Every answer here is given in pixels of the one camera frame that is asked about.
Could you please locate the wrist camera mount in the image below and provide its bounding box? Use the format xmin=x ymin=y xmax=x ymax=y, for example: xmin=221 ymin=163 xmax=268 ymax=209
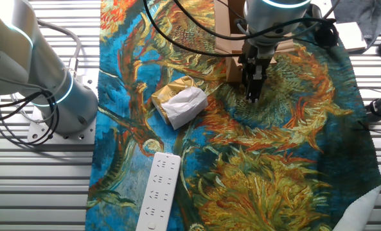
xmin=309 ymin=3 xmax=341 ymax=49

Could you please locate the dark grey cloth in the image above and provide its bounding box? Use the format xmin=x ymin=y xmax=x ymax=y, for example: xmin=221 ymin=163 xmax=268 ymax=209
xmin=330 ymin=0 xmax=381 ymax=54

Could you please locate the thick grey robot cable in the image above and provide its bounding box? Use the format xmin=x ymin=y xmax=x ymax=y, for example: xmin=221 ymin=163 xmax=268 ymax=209
xmin=34 ymin=18 xmax=83 ymax=78

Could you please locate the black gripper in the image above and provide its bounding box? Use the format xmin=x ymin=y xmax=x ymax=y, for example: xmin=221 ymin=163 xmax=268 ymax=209
xmin=237 ymin=44 xmax=277 ymax=104

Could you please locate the large cardboard box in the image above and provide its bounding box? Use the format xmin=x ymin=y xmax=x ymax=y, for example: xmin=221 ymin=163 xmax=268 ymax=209
xmin=213 ymin=0 xmax=296 ymax=85

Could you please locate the long black cable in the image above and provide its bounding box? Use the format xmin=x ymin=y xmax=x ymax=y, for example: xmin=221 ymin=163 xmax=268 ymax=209
xmin=172 ymin=0 xmax=338 ymax=42
xmin=142 ymin=0 xmax=247 ymax=59

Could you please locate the white power strip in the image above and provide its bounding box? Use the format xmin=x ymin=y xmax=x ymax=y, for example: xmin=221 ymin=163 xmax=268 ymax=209
xmin=135 ymin=151 xmax=182 ymax=231

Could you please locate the gold tissue pack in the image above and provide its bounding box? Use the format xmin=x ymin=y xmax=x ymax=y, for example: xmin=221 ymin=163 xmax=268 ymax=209
xmin=150 ymin=75 xmax=209 ymax=131

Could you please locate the white flat box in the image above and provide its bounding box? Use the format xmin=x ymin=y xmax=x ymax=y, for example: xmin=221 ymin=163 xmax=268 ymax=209
xmin=333 ymin=21 xmax=368 ymax=53

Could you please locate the sunflower painting tablecloth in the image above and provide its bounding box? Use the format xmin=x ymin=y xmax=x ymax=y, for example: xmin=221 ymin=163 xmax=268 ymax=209
xmin=85 ymin=0 xmax=381 ymax=231

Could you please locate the black cable bundle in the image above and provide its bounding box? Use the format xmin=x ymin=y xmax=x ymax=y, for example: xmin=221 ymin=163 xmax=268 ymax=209
xmin=0 ymin=89 xmax=61 ymax=146

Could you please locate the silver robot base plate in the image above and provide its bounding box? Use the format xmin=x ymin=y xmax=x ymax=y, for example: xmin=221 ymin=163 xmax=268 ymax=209
xmin=26 ymin=69 xmax=100 ymax=144

